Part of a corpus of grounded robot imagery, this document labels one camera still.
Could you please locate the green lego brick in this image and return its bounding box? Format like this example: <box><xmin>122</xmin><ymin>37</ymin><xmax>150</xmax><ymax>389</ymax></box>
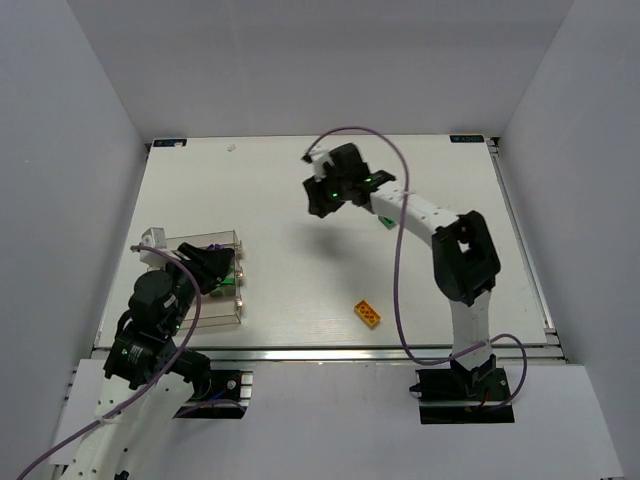
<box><xmin>209</xmin><ymin>273</ymin><xmax>236</xmax><ymax>297</ymax></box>
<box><xmin>378</xmin><ymin>216</ymin><xmax>396</xmax><ymax>229</ymax></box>

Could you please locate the orange lego brick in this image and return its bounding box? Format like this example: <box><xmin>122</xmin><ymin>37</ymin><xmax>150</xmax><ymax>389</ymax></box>
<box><xmin>354</xmin><ymin>300</ymin><xmax>381</xmax><ymax>329</ymax></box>

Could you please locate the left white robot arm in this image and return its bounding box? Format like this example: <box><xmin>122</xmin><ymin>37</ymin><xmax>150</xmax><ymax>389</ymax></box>
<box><xmin>62</xmin><ymin>238</ymin><xmax>239</xmax><ymax>479</ymax></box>

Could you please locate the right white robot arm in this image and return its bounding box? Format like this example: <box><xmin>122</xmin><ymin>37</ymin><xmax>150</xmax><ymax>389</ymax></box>
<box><xmin>302</xmin><ymin>143</ymin><xmax>501</xmax><ymax>392</ymax></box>

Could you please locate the clear container far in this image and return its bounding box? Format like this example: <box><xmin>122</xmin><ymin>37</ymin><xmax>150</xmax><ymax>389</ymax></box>
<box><xmin>167</xmin><ymin>230</ymin><xmax>244</xmax><ymax>264</ymax></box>

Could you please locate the clear container near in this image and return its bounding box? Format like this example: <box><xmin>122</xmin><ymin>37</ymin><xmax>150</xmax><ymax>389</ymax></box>
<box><xmin>196</xmin><ymin>295</ymin><xmax>244</xmax><ymax>328</ymax></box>

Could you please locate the left blue corner label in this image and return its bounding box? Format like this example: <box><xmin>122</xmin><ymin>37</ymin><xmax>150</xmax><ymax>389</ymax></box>
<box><xmin>152</xmin><ymin>138</ymin><xmax>187</xmax><ymax>148</ymax></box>

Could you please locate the blue corner label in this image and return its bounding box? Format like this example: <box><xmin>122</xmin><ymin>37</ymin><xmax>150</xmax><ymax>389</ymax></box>
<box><xmin>449</xmin><ymin>134</ymin><xmax>485</xmax><ymax>144</ymax></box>
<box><xmin>152</xmin><ymin>138</ymin><xmax>187</xmax><ymax>148</ymax></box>

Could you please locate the right blue corner label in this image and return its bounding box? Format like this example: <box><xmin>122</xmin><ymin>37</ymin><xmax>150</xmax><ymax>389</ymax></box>
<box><xmin>449</xmin><ymin>134</ymin><xmax>485</xmax><ymax>144</ymax></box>

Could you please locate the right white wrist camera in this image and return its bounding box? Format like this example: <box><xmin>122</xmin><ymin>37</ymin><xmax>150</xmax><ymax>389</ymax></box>
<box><xmin>301</xmin><ymin>149</ymin><xmax>333</xmax><ymax>182</ymax></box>

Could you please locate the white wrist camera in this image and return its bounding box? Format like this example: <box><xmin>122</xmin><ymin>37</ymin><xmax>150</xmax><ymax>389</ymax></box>
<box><xmin>138</xmin><ymin>227</ymin><xmax>168</xmax><ymax>269</ymax></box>
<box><xmin>301</xmin><ymin>149</ymin><xmax>333</xmax><ymax>182</ymax></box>

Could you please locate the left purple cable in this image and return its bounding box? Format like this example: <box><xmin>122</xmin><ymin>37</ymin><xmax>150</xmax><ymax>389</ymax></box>
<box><xmin>14</xmin><ymin>243</ymin><xmax>246</xmax><ymax>480</ymax></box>

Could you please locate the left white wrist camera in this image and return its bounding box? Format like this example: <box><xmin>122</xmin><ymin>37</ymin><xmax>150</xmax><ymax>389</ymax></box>
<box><xmin>138</xmin><ymin>227</ymin><xmax>168</xmax><ymax>269</ymax></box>

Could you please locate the aluminium table front rail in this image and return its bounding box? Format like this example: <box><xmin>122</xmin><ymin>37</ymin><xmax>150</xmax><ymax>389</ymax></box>
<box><xmin>89</xmin><ymin>337</ymin><xmax>567</xmax><ymax>364</ymax></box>

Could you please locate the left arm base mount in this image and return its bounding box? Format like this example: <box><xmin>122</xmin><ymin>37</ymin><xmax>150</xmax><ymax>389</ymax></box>
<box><xmin>169</xmin><ymin>350</ymin><xmax>248</xmax><ymax>420</ymax></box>

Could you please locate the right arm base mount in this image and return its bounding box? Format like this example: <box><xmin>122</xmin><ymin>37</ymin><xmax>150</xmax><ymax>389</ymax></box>
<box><xmin>409</xmin><ymin>368</ymin><xmax>515</xmax><ymax>425</ymax></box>

